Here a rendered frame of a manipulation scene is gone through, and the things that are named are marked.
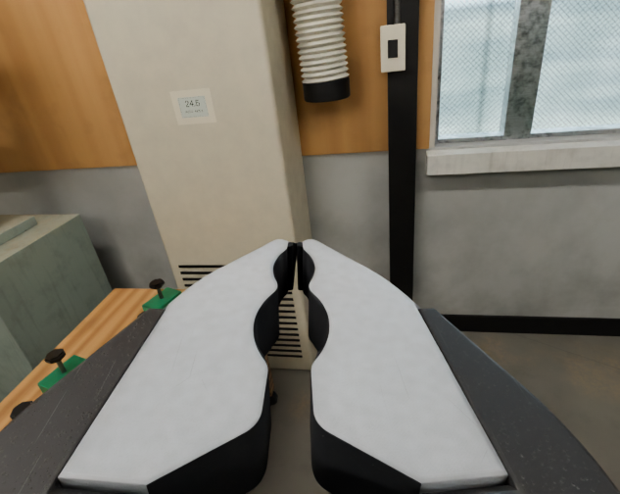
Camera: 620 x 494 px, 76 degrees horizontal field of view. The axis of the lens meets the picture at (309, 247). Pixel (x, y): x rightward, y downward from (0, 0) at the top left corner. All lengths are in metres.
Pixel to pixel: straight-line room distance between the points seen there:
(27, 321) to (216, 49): 1.20
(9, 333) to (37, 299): 0.15
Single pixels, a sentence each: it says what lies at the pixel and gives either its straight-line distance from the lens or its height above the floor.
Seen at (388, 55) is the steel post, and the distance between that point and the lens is 1.38.
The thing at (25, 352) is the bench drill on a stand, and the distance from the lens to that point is 1.84.
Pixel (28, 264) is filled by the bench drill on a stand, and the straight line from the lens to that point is 1.80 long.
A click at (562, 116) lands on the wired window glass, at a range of 1.71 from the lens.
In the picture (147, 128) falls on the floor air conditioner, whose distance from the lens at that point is 1.43.
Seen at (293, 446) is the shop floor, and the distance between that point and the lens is 1.58.
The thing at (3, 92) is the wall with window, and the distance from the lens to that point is 2.14.
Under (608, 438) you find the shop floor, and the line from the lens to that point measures 1.76.
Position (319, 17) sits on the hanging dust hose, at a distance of 1.31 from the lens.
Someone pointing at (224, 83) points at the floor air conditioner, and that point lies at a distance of 1.28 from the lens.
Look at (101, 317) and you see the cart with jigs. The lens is 1.51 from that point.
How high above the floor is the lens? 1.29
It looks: 29 degrees down
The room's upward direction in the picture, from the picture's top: 7 degrees counter-clockwise
